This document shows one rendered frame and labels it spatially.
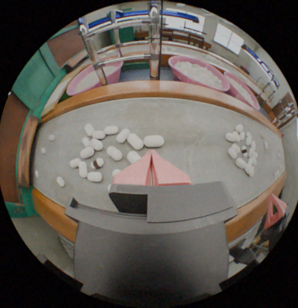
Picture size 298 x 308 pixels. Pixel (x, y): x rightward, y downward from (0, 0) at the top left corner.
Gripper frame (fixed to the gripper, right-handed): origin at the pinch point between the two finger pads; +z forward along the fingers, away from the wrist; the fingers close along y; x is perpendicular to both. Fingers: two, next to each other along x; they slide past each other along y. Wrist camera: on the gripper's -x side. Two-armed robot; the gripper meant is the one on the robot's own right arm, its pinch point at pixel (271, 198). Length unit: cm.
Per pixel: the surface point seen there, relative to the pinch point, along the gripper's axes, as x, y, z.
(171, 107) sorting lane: -7.1, 21.3, 25.6
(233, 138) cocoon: -3.3, 5.7, 18.4
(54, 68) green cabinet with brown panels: -42, 80, 40
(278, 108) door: -112, -453, 151
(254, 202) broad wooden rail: 10.3, -7.1, 3.6
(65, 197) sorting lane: 8, 50, 8
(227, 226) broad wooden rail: 10.6, 8.0, 1.3
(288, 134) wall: -43, -452, 72
